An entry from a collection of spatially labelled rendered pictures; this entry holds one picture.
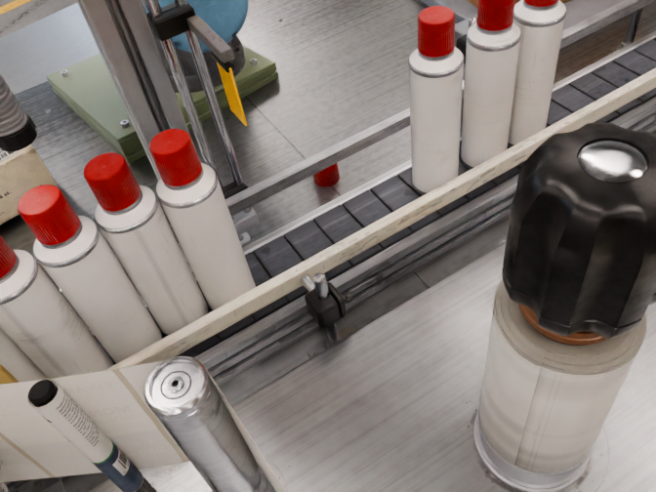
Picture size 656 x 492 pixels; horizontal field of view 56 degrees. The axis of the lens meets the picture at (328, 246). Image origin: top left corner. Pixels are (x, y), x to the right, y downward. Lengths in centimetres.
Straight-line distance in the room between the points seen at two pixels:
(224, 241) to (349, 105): 43
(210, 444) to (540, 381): 20
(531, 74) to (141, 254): 43
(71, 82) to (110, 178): 61
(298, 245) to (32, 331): 28
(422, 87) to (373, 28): 49
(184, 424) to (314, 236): 34
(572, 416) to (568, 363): 6
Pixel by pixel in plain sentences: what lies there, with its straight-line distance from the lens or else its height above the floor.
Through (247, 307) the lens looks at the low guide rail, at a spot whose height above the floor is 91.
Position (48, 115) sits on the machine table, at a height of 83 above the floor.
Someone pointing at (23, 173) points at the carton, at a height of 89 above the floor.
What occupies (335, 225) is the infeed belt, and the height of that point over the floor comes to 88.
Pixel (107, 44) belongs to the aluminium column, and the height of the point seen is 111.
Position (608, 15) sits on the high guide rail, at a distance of 85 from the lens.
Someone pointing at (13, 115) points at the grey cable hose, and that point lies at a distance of 56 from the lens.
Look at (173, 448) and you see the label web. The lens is 50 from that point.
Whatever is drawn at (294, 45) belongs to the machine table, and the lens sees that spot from 108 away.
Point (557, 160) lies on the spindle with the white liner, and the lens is 30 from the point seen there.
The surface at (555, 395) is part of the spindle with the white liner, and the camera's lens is 39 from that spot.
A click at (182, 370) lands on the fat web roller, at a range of 38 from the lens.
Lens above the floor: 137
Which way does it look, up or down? 49 degrees down
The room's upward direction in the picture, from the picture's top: 11 degrees counter-clockwise
